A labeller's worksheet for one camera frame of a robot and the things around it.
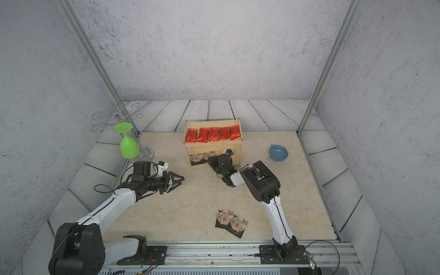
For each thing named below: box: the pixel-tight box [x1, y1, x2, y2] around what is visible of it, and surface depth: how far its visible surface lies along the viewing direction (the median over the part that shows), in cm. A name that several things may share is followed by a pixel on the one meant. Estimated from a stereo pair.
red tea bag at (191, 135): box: [184, 128, 199, 143], surface depth 90 cm
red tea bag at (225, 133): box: [220, 127, 231, 141], surface depth 91 cm
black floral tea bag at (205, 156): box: [201, 150, 216, 163], surface depth 107 cm
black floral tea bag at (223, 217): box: [215, 208, 234, 230], surface depth 84 cm
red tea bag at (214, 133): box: [209, 127, 221, 141], surface depth 90 cm
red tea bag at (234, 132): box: [229, 124, 241, 141], surface depth 91 cm
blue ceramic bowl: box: [269, 144, 289, 162], surface depth 108 cm
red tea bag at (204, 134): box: [197, 127, 211, 143], surface depth 91 cm
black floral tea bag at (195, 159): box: [189, 153, 206, 166], surface depth 106 cm
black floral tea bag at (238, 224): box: [225, 214, 250, 239], surface depth 83 cm
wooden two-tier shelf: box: [182, 118, 244, 168], surface depth 92 cm
